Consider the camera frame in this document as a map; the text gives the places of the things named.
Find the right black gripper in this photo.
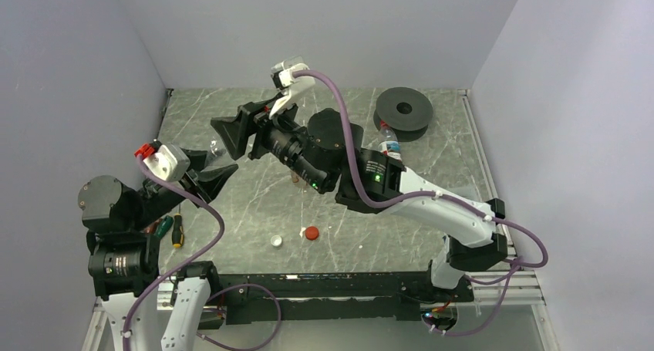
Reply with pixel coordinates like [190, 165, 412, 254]
[211, 92, 331, 192]

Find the clear bottle blue white cap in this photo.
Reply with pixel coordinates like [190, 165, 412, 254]
[205, 137, 227, 167]

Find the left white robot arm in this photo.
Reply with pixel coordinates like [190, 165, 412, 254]
[78, 143, 238, 350]

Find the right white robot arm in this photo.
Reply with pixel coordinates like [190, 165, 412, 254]
[210, 101, 508, 301]

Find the water bottle red label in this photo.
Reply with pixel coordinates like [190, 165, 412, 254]
[379, 121, 402, 161]

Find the yellow black screwdriver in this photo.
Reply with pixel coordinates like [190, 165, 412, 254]
[171, 213, 184, 248]

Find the black filament spool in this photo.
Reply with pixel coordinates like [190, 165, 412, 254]
[373, 87, 434, 142]

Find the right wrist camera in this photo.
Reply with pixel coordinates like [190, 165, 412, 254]
[268, 56, 315, 119]

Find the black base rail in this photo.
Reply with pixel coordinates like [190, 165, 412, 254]
[208, 271, 474, 325]

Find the aluminium frame rail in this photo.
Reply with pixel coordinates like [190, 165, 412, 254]
[81, 272, 555, 351]

